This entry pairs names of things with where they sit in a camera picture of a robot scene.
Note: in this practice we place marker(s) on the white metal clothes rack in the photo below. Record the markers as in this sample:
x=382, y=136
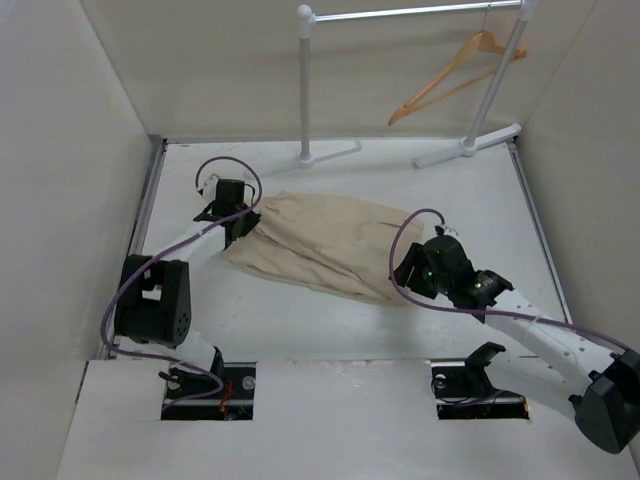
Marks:
x=482, y=41

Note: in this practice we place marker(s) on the left aluminium table rail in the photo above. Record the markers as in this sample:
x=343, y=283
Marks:
x=139, y=231

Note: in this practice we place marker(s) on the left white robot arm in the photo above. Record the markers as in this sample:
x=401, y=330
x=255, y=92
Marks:
x=153, y=307

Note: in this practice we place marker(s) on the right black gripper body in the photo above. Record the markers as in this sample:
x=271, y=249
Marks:
x=422, y=278

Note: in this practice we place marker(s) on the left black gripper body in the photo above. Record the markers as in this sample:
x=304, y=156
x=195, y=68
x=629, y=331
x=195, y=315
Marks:
x=248, y=221

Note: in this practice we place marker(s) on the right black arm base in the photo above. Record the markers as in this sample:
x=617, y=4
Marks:
x=463, y=391

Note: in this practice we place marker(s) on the aluminium table rail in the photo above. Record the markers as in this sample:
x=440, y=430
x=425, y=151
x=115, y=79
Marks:
x=542, y=239
x=139, y=231

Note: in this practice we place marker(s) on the beige trousers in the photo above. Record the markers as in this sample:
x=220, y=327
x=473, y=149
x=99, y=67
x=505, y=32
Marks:
x=333, y=244

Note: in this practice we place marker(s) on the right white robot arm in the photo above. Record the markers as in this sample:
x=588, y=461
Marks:
x=590, y=384

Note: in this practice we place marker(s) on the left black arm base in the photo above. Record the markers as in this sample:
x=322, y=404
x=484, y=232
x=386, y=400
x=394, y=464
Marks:
x=191, y=396

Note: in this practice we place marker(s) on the right aluminium table rail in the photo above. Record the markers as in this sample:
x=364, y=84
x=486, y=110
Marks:
x=542, y=239

